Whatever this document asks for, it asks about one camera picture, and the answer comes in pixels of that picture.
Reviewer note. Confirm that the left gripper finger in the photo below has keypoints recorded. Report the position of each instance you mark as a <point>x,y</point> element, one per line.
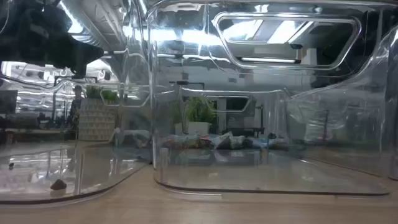
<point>87,62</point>
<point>81,49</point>

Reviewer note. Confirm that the clear plastic bin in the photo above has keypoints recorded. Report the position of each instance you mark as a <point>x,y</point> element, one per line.
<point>248,174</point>
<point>93,174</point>
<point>394,109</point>

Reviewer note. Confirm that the blue red granola bar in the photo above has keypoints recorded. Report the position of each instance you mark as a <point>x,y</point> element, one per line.
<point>207,142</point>
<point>192,142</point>

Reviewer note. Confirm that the silver granola bar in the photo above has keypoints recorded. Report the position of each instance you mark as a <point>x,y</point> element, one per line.
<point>133,137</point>
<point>224,140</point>

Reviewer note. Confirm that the white green granola bar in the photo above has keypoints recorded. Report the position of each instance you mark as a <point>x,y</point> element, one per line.
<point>238,142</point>

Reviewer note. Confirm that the brown orange granola bar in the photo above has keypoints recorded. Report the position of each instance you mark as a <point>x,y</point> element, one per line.
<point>172,142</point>

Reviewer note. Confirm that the succulent in patterned pot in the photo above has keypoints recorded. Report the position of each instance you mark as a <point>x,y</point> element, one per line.
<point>96,121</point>

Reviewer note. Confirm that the ceiling strip light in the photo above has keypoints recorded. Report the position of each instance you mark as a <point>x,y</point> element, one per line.
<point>269,60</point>

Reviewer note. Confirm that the small plant in white pot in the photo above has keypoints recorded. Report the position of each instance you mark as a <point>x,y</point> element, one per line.
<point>199,112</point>

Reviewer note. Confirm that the small brown crumb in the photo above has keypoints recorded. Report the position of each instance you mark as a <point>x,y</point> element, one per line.
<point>58,184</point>

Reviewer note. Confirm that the black frame knob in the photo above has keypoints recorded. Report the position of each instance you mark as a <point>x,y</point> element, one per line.
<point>272,135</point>

